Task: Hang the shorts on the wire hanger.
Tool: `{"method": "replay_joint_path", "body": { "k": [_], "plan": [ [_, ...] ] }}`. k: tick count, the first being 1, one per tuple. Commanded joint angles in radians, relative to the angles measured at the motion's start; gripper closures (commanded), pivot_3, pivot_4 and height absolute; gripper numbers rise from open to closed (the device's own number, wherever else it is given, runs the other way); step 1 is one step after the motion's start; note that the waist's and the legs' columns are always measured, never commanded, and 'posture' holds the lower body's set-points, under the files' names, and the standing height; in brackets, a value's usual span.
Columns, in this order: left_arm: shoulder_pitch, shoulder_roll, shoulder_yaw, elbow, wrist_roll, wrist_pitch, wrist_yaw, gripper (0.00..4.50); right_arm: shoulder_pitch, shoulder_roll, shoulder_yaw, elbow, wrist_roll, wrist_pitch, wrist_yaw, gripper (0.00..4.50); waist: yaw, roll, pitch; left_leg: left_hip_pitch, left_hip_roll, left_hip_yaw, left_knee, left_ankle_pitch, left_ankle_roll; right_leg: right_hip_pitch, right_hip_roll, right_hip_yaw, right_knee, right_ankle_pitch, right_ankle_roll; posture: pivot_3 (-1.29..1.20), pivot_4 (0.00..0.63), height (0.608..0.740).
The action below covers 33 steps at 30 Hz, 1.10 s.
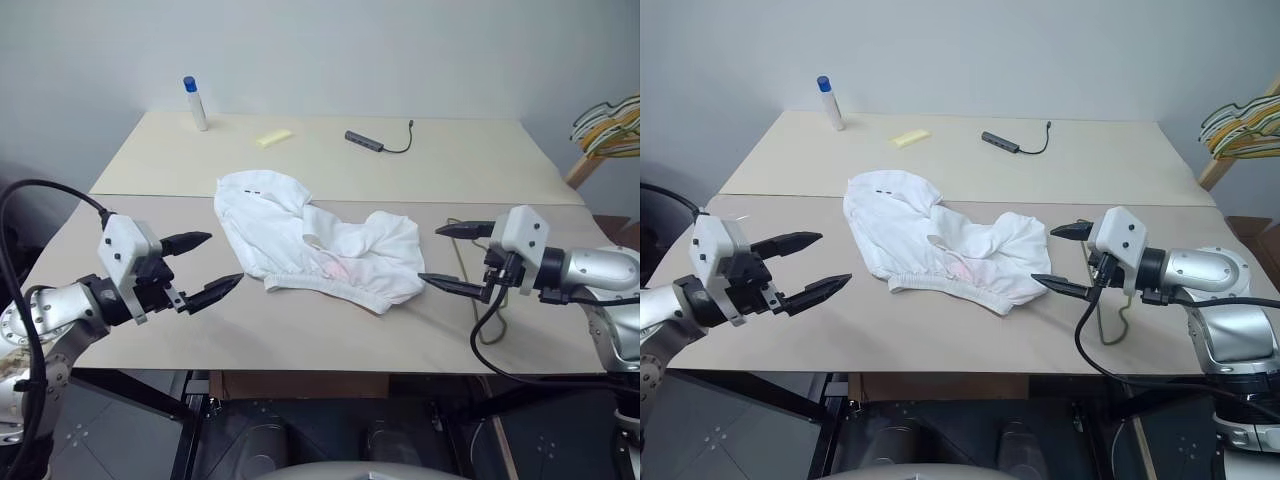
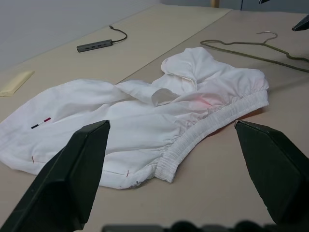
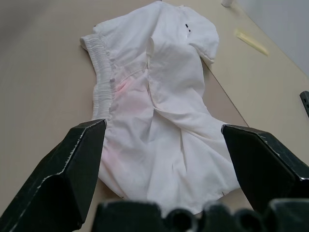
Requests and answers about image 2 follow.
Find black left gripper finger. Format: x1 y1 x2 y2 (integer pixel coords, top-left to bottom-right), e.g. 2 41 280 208
235 120 309 225
0 119 112 232

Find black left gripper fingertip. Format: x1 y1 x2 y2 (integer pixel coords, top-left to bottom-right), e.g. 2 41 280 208
291 15 309 31

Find olive green clothes hanger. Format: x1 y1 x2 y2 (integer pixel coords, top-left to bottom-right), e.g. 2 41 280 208
200 31 309 73

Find white shorts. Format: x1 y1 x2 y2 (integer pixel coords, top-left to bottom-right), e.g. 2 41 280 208
0 46 269 189

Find pale yellow cloth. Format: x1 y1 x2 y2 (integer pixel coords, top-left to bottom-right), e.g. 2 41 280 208
0 70 35 98

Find grey USB hub with cable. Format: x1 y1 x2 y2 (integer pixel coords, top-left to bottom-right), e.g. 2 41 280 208
76 25 128 53

